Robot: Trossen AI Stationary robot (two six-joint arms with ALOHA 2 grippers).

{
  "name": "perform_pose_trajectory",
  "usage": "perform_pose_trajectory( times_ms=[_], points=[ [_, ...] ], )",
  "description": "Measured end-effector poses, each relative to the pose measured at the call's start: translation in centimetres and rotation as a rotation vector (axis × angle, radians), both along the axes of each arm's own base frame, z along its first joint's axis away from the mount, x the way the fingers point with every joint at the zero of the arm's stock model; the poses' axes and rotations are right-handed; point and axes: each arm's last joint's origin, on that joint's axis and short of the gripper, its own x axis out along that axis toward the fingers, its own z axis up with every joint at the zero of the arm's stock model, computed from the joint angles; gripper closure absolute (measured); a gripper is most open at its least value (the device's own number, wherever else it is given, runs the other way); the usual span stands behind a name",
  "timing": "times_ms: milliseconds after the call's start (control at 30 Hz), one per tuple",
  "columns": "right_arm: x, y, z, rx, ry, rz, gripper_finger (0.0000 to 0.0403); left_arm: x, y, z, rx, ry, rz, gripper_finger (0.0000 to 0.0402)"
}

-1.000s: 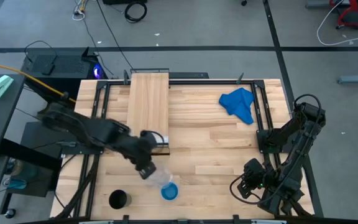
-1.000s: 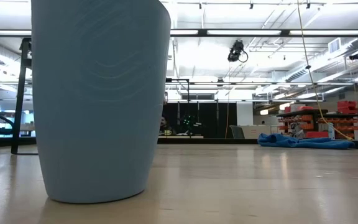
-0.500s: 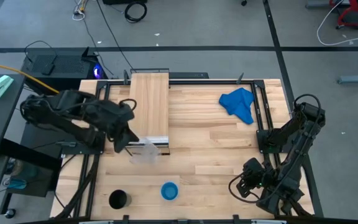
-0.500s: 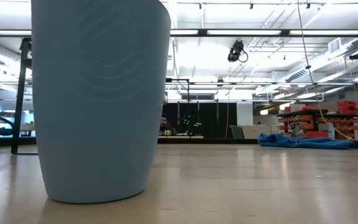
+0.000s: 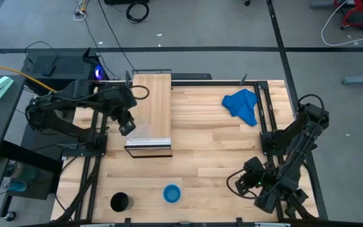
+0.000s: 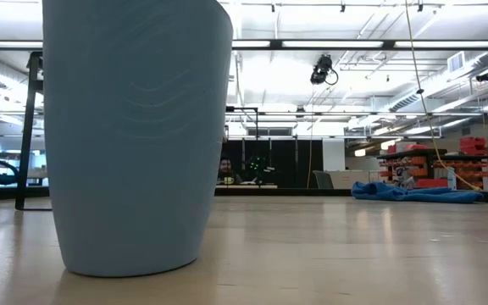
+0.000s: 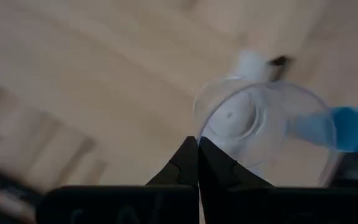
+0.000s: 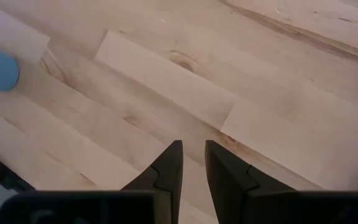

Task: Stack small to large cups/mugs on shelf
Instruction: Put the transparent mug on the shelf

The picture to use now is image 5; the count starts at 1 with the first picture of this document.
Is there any white yellow cable bundle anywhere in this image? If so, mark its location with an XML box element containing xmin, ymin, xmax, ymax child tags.
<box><xmin>72</xmin><ymin>0</ymin><xmax>90</xmax><ymax>22</ymax></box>

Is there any blue plastic cup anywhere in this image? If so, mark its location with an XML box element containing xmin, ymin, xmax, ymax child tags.
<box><xmin>162</xmin><ymin>183</ymin><xmax>182</xmax><ymax>204</ymax></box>

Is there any yellow floor cable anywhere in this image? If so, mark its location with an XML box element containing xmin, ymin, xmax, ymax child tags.
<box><xmin>0</xmin><ymin>59</ymin><xmax>59</xmax><ymax>94</ymax></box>

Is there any white floor cable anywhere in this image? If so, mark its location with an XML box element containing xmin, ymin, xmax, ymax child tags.
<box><xmin>320</xmin><ymin>0</ymin><xmax>363</xmax><ymax>47</ymax></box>

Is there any mint green stapler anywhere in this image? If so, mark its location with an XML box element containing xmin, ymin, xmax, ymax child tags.
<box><xmin>0</xmin><ymin>75</ymin><xmax>15</xmax><ymax>101</ymax></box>

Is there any blue cloth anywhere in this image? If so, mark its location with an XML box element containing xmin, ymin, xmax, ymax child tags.
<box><xmin>221</xmin><ymin>88</ymin><xmax>259</xmax><ymax>127</ymax></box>

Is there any black cup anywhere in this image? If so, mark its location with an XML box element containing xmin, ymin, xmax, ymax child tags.
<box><xmin>109</xmin><ymin>191</ymin><xmax>135</xmax><ymax>213</ymax></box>

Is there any black rectangular device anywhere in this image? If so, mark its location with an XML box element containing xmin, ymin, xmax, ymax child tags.
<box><xmin>171</xmin><ymin>73</ymin><xmax>213</xmax><ymax>81</ymax></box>

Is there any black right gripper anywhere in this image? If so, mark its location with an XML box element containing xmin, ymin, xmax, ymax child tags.
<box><xmin>234</xmin><ymin>156</ymin><xmax>275</xmax><ymax>195</ymax></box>

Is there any wooden shelf with black frame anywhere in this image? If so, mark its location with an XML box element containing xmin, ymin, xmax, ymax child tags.
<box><xmin>124</xmin><ymin>69</ymin><xmax>173</xmax><ymax>159</ymax></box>

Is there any grey floor bar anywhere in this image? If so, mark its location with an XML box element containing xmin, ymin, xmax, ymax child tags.
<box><xmin>342</xmin><ymin>74</ymin><xmax>363</xmax><ymax>86</ymax></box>

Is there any coiled black cable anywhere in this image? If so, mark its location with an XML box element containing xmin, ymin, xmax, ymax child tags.
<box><xmin>125</xmin><ymin>1</ymin><xmax>151</xmax><ymax>25</ymax></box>

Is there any black computer tower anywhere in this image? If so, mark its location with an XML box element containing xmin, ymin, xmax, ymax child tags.
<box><xmin>21</xmin><ymin>47</ymin><xmax>111</xmax><ymax>95</ymax></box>

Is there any teal bottle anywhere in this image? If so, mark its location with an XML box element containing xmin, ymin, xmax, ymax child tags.
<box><xmin>3</xmin><ymin>179</ymin><xmax>28</xmax><ymax>193</ymax></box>

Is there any long black floor cable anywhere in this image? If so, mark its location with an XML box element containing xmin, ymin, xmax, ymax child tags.
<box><xmin>97</xmin><ymin>0</ymin><xmax>139</xmax><ymax>74</ymax></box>

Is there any red cart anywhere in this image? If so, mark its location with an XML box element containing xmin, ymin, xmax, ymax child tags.
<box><xmin>333</xmin><ymin>0</ymin><xmax>363</xmax><ymax>31</ymax></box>

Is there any black metal rig frame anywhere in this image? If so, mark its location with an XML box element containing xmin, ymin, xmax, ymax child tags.
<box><xmin>54</xmin><ymin>79</ymin><xmax>328</xmax><ymax>222</ymax></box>

